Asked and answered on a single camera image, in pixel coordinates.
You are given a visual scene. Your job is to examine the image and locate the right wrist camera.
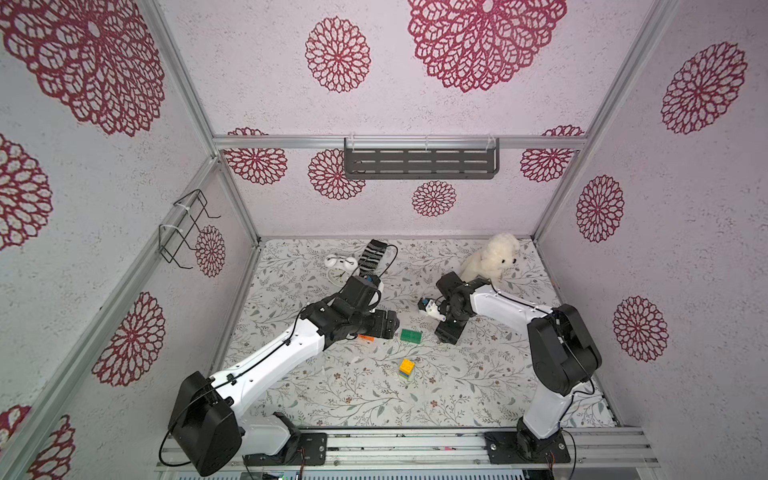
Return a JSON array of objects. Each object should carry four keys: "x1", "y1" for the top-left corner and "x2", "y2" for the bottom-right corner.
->
[{"x1": 417, "y1": 298, "x2": 446, "y2": 322}]

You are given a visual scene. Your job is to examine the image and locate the yellow small lego brick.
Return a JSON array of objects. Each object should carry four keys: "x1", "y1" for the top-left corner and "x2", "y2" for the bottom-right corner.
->
[{"x1": 398, "y1": 359, "x2": 415, "y2": 377}]

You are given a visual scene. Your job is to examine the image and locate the grey wall shelf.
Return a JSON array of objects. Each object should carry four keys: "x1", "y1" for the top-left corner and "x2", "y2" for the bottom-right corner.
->
[{"x1": 342, "y1": 138, "x2": 500, "y2": 181}]

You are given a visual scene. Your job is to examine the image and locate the white teddy bear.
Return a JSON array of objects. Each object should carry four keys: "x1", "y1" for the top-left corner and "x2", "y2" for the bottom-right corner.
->
[{"x1": 459, "y1": 233, "x2": 520, "y2": 283}]

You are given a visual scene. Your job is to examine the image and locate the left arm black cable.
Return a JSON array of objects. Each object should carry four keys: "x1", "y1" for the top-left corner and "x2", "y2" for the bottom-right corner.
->
[{"x1": 158, "y1": 243, "x2": 400, "y2": 469}]

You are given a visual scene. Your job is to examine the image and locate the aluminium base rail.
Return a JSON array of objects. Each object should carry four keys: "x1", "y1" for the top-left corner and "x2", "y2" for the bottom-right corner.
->
[{"x1": 157, "y1": 427, "x2": 660, "y2": 472}]

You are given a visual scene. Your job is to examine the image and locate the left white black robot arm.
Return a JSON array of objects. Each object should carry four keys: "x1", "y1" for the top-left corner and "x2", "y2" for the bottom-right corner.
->
[{"x1": 167, "y1": 298, "x2": 400, "y2": 477}]

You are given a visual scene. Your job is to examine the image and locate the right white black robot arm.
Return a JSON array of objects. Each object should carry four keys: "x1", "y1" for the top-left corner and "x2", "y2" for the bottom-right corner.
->
[{"x1": 418, "y1": 272, "x2": 602, "y2": 467}]

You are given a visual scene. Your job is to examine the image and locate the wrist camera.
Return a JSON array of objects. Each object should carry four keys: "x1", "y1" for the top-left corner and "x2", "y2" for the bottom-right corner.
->
[
  {"x1": 339, "y1": 274, "x2": 382, "y2": 311},
  {"x1": 417, "y1": 298, "x2": 446, "y2": 322}
]

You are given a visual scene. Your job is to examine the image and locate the white alarm clock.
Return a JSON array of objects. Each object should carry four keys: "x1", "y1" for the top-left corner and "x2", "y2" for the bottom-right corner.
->
[{"x1": 324, "y1": 255, "x2": 359, "y2": 287}]

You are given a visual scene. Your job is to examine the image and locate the black wire wall rack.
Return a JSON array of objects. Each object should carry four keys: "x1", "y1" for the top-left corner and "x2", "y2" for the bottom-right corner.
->
[{"x1": 157, "y1": 188, "x2": 220, "y2": 270}]

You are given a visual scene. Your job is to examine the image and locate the green long lego brick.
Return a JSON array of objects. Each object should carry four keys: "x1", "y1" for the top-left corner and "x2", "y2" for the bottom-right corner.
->
[{"x1": 400, "y1": 329, "x2": 423, "y2": 345}]

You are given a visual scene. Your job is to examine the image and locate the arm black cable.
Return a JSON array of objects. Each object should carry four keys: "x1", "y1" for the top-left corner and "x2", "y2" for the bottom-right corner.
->
[
  {"x1": 158, "y1": 243, "x2": 400, "y2": 469},
  {"x1": 479, "y1": 281, "x2": 598, "y2": 397}
]

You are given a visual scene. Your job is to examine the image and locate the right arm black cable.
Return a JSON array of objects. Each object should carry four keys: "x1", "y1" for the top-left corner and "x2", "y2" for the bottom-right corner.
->
[{"x1": 479, "y1": 281, "x2": 598, "y2": 397}]

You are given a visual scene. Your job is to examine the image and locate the black grey striped sock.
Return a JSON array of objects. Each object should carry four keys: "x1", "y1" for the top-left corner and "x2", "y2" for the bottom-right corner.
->
[{"x1": 358, "y1": 239, "x2": 388, "y2": 275}]

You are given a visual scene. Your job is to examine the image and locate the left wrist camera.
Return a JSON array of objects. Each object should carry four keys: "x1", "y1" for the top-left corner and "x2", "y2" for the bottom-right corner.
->
[{"x1": 339, "y1": 274, "x2": 382, "y2": 311}]

